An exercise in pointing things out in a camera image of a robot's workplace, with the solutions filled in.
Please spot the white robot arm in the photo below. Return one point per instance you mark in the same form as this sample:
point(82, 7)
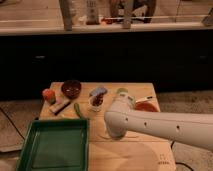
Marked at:
point(187, 128)

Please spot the green plastic tray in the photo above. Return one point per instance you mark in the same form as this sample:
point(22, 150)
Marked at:
point(55, 145)

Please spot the blue grey cloth piece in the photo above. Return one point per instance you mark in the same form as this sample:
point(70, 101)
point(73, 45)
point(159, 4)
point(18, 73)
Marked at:
point(97, 91)

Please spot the green plastic spoon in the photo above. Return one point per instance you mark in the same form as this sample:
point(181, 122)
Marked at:
point(122, 90)

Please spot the white cup with red contents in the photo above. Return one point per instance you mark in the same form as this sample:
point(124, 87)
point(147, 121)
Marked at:
point(95, 102)

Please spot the dark red bowl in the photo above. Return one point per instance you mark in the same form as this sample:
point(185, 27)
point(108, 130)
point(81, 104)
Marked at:
point(71, 89)

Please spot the green pickle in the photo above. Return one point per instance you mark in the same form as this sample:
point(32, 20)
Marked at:
point(78, 111)

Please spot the orange plate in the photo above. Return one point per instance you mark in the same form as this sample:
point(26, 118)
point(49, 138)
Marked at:
point(145, 106)

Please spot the black and white sponge block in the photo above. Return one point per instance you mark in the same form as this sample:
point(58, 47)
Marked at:
point(59, 106)

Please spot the bottle on counter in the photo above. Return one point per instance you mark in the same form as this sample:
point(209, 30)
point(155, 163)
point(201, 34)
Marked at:
point(92, 12)

